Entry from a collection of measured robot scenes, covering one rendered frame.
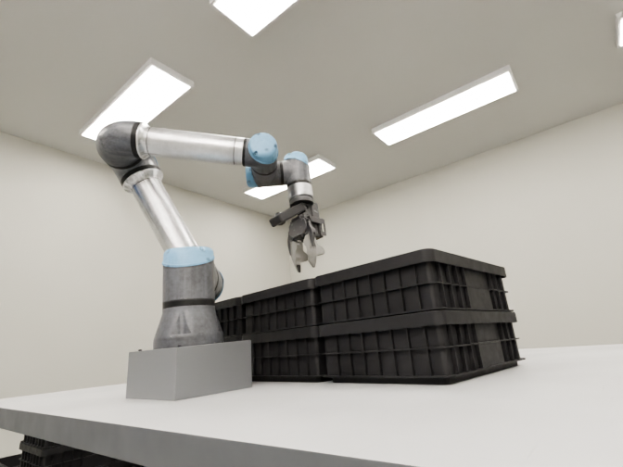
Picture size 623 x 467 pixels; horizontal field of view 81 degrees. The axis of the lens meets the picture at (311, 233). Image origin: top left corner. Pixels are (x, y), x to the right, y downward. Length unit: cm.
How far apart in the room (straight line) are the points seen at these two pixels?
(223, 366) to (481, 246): 385
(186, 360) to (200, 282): 18
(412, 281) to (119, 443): 51
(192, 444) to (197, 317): 43
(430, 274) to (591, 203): 376
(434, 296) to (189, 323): 50
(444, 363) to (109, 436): 51
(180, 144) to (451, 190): 398
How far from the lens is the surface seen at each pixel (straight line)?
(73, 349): 397
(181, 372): 78
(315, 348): 85
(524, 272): 432
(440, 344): 68
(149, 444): 52
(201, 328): 83
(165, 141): 102
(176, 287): 86
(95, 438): 65
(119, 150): 106
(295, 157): 111
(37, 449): 191
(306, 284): 86
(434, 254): 69
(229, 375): 84
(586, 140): 459
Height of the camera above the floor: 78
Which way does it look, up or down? 17 degrees up
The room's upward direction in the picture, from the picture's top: 4 degrees counter-clockwise
